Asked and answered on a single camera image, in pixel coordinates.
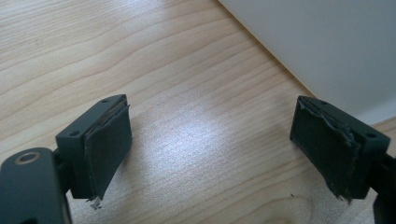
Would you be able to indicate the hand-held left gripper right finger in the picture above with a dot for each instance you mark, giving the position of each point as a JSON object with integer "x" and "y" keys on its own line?
{"x": 330, "y": 149}

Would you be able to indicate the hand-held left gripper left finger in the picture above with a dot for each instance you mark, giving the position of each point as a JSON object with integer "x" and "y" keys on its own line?
{"x": 102, "y": 155}

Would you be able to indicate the white flat board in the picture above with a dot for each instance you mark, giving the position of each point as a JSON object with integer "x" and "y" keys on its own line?
{"x": 323, "y": 40}

